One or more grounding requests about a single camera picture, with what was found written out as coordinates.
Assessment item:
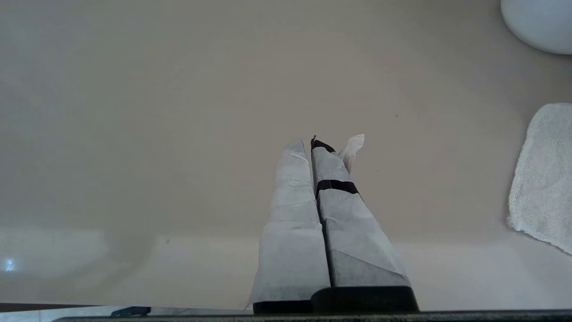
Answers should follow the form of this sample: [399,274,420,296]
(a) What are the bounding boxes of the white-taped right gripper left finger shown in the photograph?
[248,140,332,314]

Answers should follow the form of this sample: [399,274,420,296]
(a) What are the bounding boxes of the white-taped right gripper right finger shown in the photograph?
[311,134,412,289]

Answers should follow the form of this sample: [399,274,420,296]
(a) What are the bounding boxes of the white bowls at right edge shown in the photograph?
[507,103,572,256]

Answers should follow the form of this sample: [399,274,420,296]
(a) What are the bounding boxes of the white round bowl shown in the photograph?
[500,0,572,55]

